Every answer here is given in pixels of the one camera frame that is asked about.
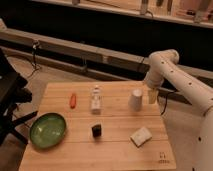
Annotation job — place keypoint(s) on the orange carrot toy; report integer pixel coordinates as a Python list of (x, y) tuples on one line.
[(73, 101)]

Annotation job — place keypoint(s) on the small white bottle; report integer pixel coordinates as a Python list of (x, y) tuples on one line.
[(96, 100)]

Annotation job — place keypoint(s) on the black chair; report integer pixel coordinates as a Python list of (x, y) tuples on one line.
[(12, 91)]

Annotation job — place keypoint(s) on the black eraser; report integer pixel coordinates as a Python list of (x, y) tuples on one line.
[(96, 130)]

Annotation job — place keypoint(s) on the green bowl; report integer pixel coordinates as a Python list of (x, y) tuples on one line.
[(47, 130)]

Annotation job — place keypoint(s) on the white sponge block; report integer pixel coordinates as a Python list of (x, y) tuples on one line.
[(141, 136)]

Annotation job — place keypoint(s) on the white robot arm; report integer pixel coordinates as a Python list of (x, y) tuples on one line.
[(163, 66)]

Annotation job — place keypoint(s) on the white ceramic cup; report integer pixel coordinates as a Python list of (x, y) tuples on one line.
[(135, 101)]

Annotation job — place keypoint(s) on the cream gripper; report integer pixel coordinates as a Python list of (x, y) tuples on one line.
[(152, 93)]

